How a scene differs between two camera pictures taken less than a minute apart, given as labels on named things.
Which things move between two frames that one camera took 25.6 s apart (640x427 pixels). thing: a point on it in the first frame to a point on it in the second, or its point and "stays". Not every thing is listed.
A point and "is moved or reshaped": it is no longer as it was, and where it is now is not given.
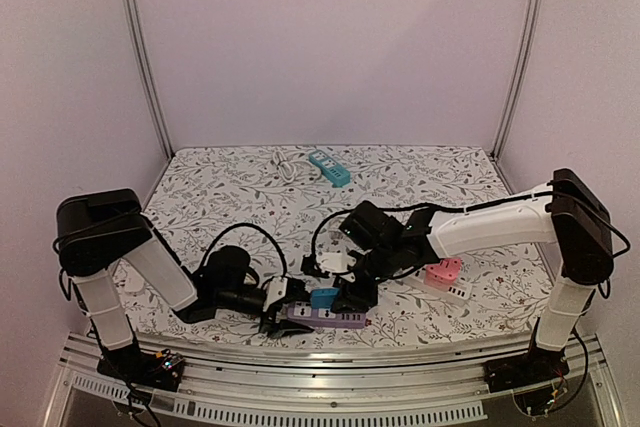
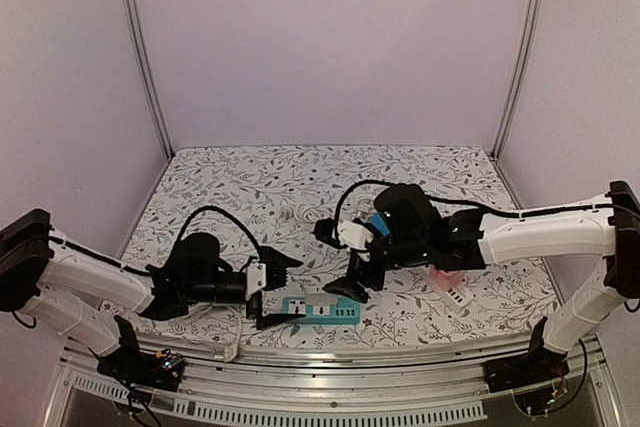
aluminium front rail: (385, 383) stays
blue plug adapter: (322, 298) is moved or reshaped
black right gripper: (347, 287) stays
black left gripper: (283, 328) to (255, 313)
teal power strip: (330, 168) to (346, 311)
